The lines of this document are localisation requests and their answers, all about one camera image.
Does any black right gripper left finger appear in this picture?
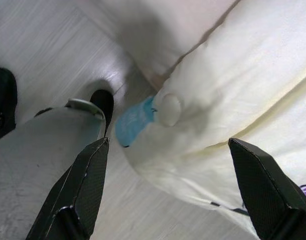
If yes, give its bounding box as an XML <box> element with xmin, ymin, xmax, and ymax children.
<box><xmin>25</xmin><ymin>136</ymin><xmax>110</xmax><ymax>240</ymax></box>

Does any cream cartoon print quilt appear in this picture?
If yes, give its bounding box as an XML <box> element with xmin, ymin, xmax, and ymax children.
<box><xmin>114</xmin><ymin>0</ymin><xmax>306</xmax><ymax>240</ymax></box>

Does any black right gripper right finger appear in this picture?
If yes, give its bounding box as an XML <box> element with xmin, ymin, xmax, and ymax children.
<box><xmin>229</xmin><ymin>137</ymin><xmax>306</xmax><ymax>240</ymax></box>

